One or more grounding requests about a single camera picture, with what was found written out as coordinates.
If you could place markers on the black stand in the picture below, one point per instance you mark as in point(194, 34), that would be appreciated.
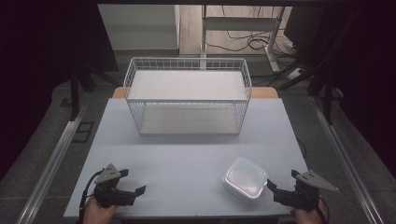
point(74, 93)
point(327, 93)

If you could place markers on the white cabinet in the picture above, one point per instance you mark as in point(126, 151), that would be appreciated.
point(140, 28)

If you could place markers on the person's right hand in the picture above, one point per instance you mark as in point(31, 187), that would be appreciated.
point(306, 217)

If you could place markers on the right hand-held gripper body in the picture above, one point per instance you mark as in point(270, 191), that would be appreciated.
point(300, 196)

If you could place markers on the aluminium rail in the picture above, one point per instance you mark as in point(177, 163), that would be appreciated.
point(345, 161)
point(53, 161)

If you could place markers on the white desk frame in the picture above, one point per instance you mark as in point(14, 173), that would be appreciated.
point(239, 23)

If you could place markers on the person's left hand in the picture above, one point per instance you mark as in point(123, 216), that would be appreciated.
point(98, 214)

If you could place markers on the black floor bracket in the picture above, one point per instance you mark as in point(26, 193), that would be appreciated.
point(83, 132)

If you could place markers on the white lidded plastic box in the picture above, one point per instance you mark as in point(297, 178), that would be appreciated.
point(246, 179)

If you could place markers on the white power strip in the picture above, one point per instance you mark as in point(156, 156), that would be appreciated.
point(294, 73)

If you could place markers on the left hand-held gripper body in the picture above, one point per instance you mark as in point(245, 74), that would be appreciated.
point(112, 196)

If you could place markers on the wooden table board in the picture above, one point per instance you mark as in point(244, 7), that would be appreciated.
point(264, 92)

